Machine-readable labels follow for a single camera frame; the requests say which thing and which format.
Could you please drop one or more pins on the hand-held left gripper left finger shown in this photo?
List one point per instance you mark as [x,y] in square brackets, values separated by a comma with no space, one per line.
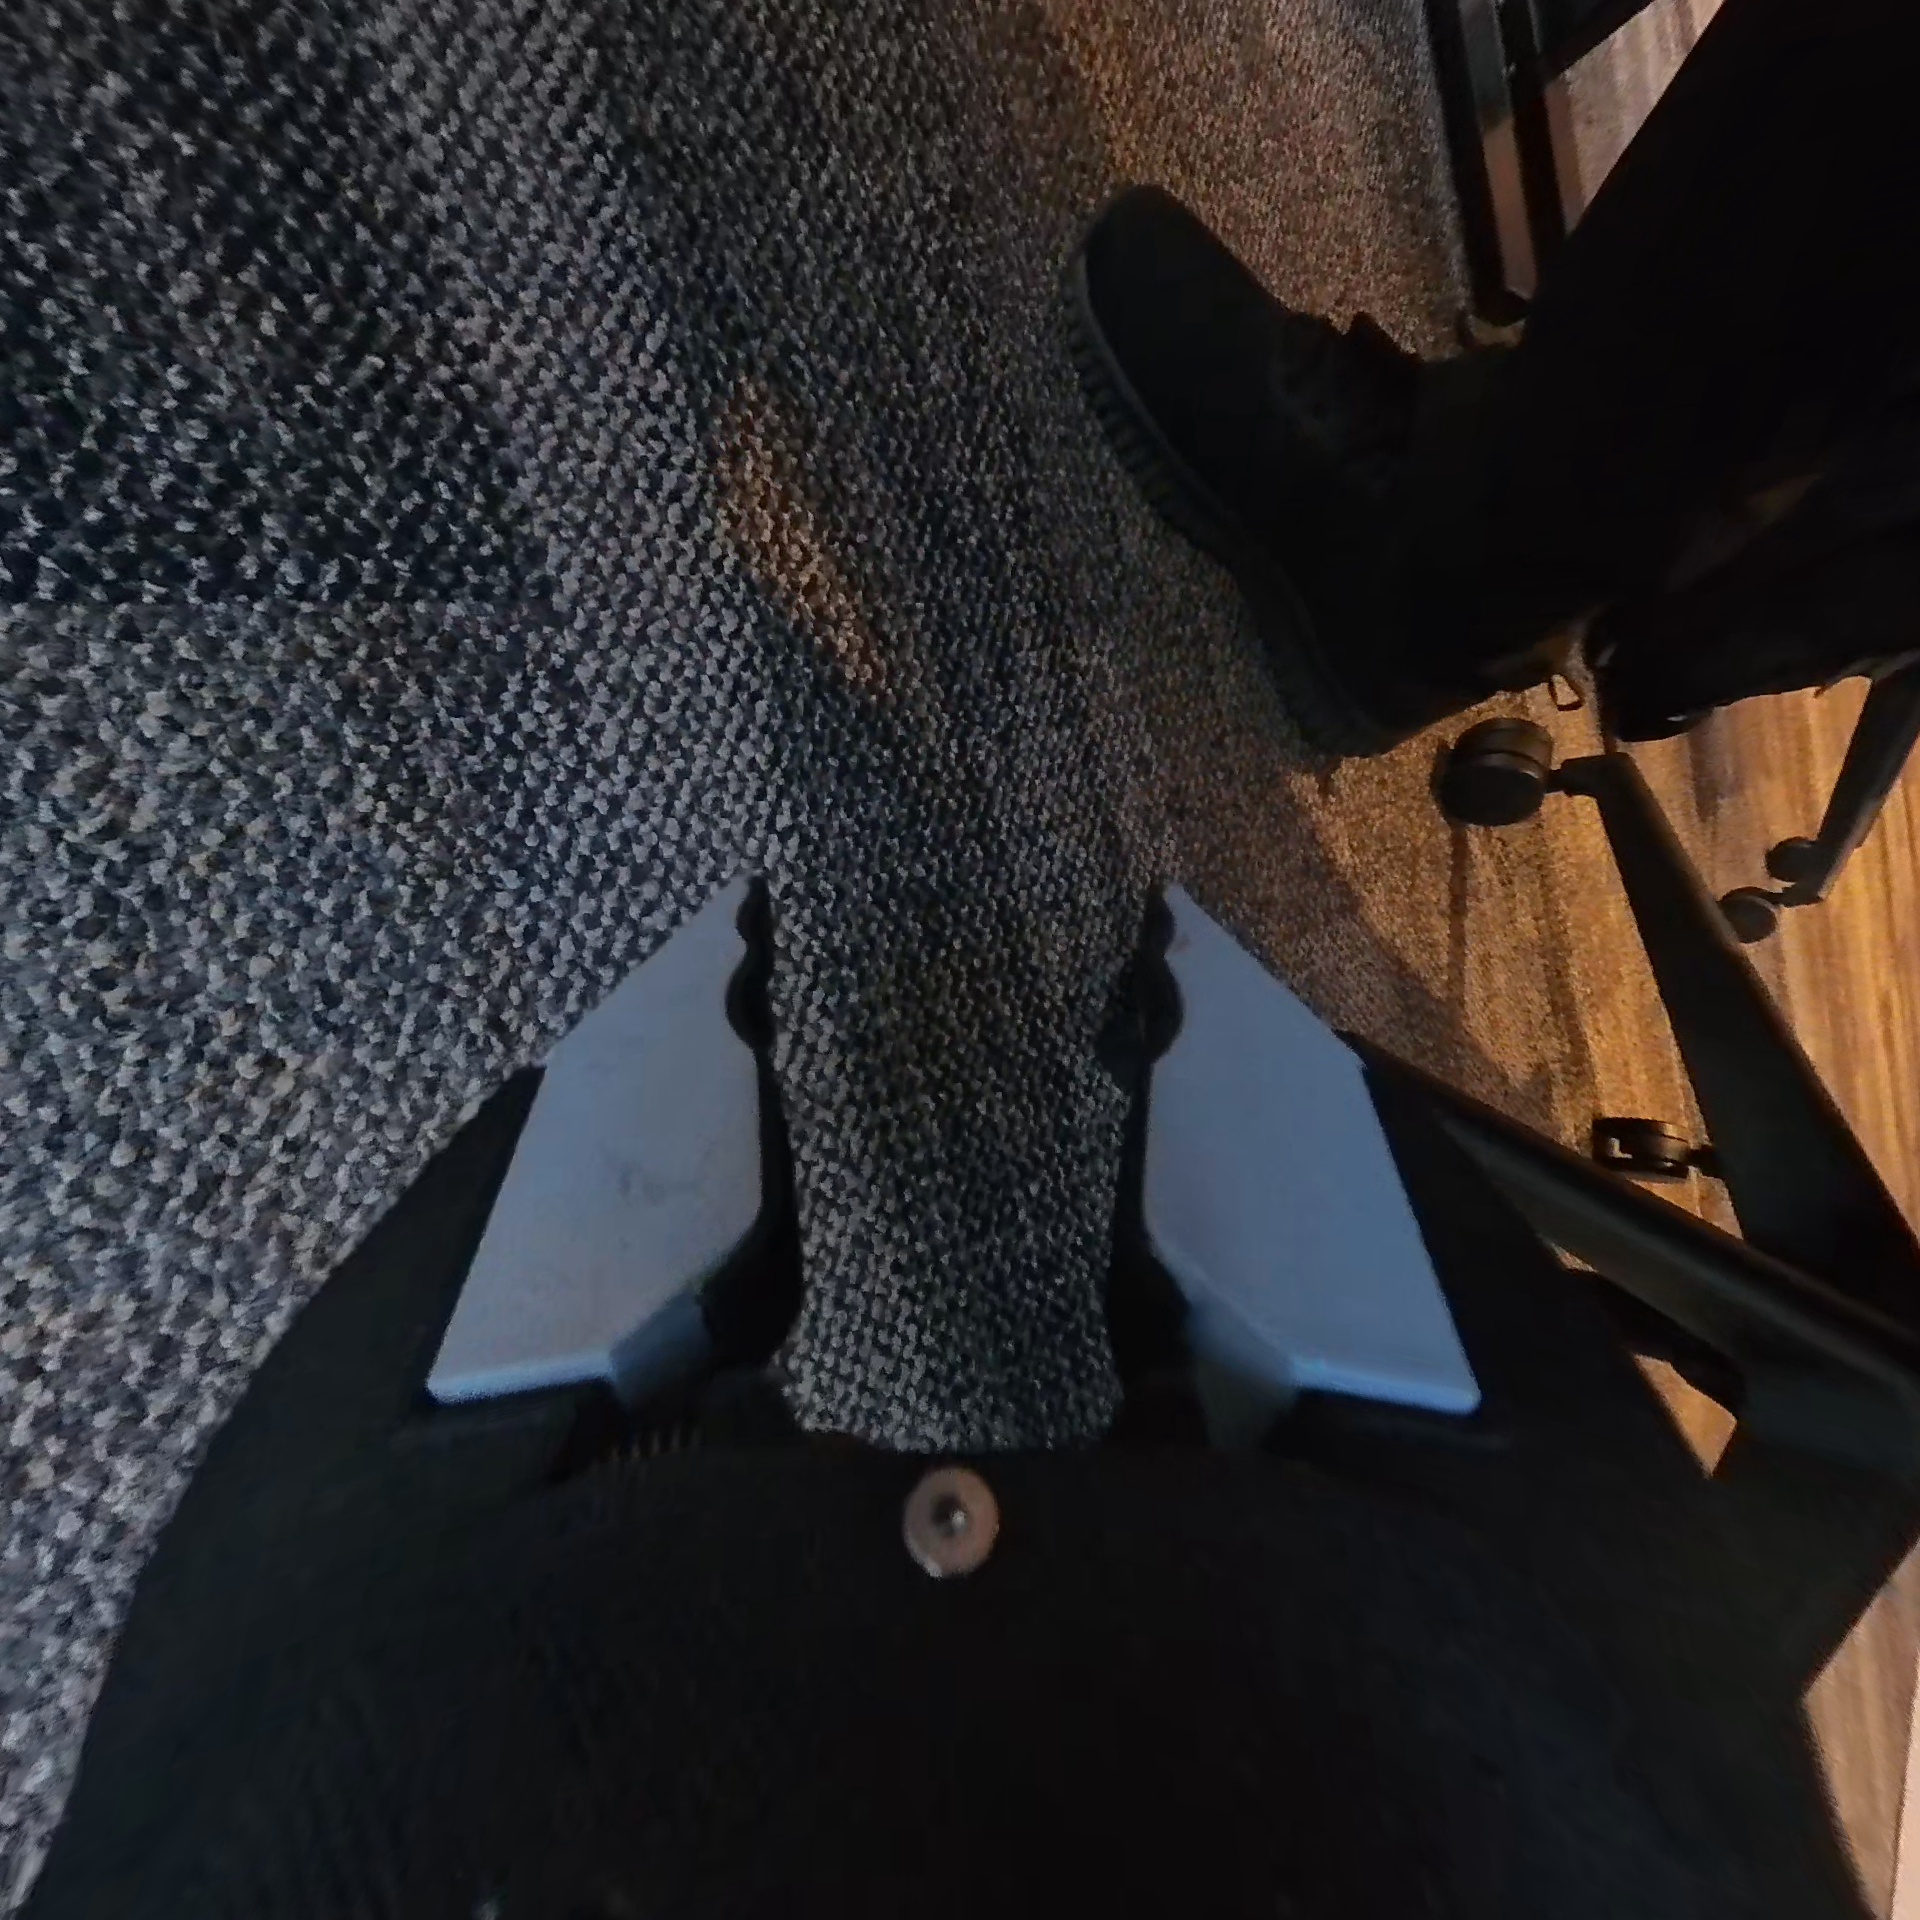
[628,1196]

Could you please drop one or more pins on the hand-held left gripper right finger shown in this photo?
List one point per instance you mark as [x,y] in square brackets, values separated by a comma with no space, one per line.
[1273,1215]

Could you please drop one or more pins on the black desk leg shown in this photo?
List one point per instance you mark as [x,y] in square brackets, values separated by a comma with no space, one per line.
[1492,153]

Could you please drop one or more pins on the black office chair base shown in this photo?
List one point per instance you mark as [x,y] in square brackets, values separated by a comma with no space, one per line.
[1768,1110]

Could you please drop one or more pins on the person's dark shoe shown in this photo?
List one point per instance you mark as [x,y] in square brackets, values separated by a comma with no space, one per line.
[1273,449]

